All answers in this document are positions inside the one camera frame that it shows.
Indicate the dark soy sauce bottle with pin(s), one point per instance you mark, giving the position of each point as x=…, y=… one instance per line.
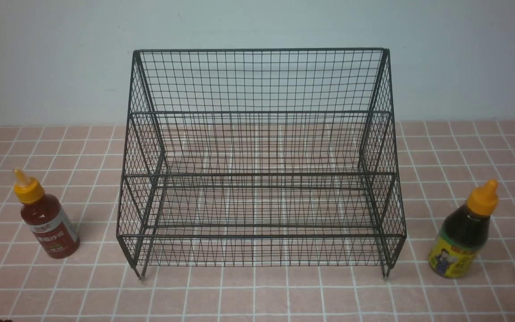
x=464, y=233

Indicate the red chili sauce bottle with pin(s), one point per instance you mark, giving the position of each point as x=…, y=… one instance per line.
x=45, y=217

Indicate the black wire mesh shelf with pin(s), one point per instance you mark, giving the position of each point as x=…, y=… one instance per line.
x=261, y=158

